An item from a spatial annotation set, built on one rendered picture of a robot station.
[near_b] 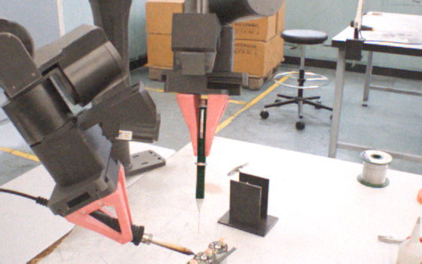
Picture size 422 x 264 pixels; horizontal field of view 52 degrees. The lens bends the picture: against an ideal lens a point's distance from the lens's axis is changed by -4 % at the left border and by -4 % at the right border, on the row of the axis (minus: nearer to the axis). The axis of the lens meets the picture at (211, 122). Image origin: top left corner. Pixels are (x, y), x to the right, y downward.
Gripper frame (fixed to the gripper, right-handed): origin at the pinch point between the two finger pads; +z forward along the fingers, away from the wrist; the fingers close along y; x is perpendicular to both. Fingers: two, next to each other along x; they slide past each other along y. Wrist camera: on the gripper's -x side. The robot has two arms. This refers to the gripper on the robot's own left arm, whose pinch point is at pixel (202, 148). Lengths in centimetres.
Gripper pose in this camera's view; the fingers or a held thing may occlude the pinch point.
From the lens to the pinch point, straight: 54.1
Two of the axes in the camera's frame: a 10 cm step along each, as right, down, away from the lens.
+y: 9.9, 0.5, -1.0
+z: -0.4, 10.0, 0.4
